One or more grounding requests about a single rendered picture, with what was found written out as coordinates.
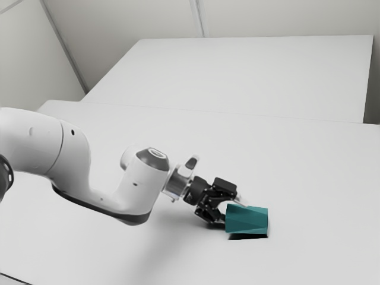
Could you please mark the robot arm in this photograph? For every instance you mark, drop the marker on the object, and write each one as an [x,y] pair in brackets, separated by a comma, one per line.
[74,166]

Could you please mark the teal faceted mug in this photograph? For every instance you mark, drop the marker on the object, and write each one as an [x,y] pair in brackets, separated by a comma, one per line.
[248,219]

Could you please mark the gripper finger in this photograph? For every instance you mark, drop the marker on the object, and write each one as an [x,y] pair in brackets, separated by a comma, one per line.
[209,214]
[227,190]

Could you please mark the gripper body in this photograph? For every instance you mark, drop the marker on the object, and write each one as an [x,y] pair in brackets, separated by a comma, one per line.
[205,190]

